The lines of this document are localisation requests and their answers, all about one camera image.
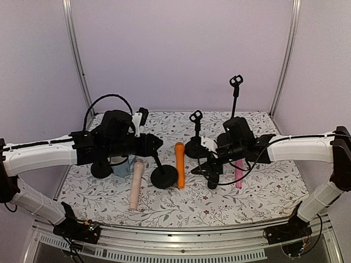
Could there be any pink microphone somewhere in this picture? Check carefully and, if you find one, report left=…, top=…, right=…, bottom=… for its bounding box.
left=235, top=159, right=244, bottom=189

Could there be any short black mic stand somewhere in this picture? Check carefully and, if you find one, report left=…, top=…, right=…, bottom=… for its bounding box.
left=150, top=153, right=178, bottom=189

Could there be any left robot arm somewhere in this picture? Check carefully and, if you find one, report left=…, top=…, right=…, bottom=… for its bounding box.
left=1, top=108, right=166, bottom=231

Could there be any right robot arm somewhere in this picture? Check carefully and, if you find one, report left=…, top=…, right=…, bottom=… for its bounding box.
left=191, top=117, right=350, bottom=230

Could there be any middle black mic stand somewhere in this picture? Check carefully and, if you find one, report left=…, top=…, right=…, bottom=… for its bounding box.
left=185, top=110, right=208, bottom=159

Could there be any far left black stand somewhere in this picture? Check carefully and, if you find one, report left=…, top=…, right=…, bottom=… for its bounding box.
left=90, top=162, right=113, bottom=179

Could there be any tall black mic stand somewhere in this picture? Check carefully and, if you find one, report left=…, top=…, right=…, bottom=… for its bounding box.
left=219, top=74, right=244, bottom=143

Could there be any black microphone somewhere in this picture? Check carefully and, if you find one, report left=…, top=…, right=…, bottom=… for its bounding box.
left=207, top=174, right=219, bottom=190

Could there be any beige microphone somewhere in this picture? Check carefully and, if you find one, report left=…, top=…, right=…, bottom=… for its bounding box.
left=129, top=159, right=144, bottom=210

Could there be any orange microphone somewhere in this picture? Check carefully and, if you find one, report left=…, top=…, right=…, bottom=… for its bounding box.
left=174, top=142, right=185, bottom=189

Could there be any light blue mug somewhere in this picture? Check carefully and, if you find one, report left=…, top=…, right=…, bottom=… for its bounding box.
left=110, top=156, right=137, bottom=178

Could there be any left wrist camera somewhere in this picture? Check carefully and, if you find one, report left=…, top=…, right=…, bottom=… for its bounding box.
left=132, top=107, right=149, bottom=137

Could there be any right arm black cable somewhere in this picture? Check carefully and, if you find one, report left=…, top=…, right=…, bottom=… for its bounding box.
left=197, top=130, right=337, bottom=187

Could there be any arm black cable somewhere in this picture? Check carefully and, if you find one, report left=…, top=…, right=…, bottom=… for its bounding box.
left=197, top=130, right=337, bottom=187
left=83, top=94, right=134, bottom=132

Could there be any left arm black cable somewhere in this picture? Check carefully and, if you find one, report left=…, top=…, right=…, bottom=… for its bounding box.
left=83, top=94, right=134, bottom=132

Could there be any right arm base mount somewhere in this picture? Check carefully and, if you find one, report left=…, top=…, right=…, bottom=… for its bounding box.
left=263, top=211, right=312, bottom=244

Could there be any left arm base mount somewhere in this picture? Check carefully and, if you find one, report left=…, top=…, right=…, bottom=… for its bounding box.
left=53, top=202, right=101, bottom=244

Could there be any aluminium front rail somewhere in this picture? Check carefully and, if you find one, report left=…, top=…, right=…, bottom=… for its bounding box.
left=23, top=214, right=344, bottom=262

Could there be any left aluminium frame post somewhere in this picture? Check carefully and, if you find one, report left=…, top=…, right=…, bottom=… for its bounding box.
left=62, top=0, right=92, bottom=108

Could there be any aluminium frame post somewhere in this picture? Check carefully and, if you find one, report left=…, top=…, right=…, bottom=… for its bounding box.
left=269, top=0, right=302, bottom=119
left=62, top=0, right=92, bottom=108

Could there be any right aluminium frame post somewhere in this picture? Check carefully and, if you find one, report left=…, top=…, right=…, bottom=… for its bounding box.
left=269, top=0, right=302, bottom=119

